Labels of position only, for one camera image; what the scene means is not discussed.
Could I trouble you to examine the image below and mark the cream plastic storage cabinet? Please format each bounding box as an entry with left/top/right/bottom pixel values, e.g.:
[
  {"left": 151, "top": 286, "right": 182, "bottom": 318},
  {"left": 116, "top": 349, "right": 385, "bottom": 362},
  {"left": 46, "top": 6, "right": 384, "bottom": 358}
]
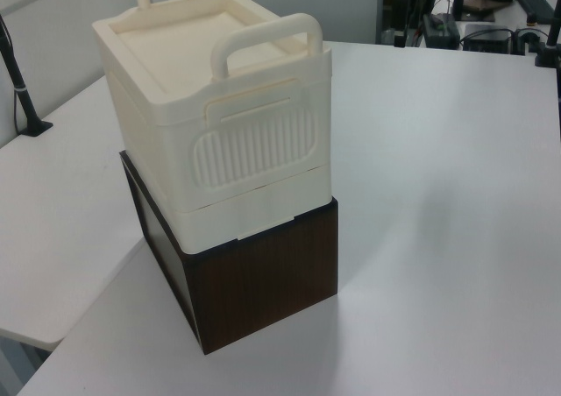
[{"left": 90, "top": 0, "right": 334, "bottom": 254}]

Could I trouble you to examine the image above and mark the black green power strip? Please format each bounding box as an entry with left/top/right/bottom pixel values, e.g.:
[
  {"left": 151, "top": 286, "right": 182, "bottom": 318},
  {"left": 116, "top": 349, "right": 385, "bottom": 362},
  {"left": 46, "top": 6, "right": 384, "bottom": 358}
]
[{"left": 422, "top": 12, "right": 462, "bottom": 49}]

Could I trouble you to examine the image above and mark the brown wooden board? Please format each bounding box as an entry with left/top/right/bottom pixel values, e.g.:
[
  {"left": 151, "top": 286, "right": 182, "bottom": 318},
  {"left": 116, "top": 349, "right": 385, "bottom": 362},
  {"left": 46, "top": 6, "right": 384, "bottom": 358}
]
[{"left": 463, "top": 0, "right": 497, "bottom": 22}]

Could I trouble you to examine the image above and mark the black electronics box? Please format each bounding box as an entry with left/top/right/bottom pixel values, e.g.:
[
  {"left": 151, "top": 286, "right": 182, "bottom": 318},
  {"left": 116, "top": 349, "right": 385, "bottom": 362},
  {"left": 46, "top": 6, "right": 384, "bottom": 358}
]
[{"left": 461, "top": 22, "right": 515, "bottom": 55}]

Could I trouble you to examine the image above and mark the black keyboard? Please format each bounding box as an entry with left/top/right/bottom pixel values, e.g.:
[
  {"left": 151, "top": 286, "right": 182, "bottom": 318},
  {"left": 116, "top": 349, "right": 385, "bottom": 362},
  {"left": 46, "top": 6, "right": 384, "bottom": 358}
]
[{"left": 514, "top": 0, "right": 557, "bottom": 24}]

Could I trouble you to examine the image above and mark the dark brown wooden box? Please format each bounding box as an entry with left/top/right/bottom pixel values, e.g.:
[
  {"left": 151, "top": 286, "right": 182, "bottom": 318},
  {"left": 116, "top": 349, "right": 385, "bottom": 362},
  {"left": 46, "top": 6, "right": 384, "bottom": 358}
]
[{"left": 118, "top": 150, "right": 341, "bottom": 355}]

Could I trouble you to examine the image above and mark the black clamp mount pole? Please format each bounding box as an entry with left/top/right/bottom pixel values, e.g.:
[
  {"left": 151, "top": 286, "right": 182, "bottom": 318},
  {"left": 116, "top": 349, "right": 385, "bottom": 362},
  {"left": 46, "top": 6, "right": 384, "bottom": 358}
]
[{"left": 531, "top": 0, "right": 561, "bottom": 69}]

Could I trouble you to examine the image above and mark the black clamped camera pole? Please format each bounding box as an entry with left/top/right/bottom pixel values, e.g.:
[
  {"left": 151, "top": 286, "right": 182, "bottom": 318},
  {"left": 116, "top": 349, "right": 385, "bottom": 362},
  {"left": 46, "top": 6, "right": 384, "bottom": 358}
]
[{"left": 0, "top": 13, "right": 54, "bottom": 138}]

